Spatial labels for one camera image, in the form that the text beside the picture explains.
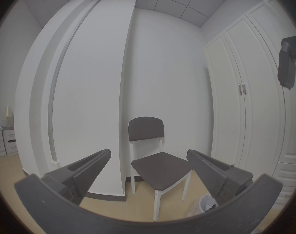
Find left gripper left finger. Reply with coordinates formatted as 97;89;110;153
42;149;112;205

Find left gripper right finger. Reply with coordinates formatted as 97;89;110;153
186;149;254;200

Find clear plastic bag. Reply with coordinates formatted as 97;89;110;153
187;193;219;217

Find white trash bin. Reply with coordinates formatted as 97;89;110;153
199;194;219;214

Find white chair dark grey cushions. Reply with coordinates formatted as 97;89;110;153
128;117;193;222

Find white wardrobe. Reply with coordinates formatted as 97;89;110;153
204;0;296;209

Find cream table lamp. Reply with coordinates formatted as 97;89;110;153
4;106;13;128

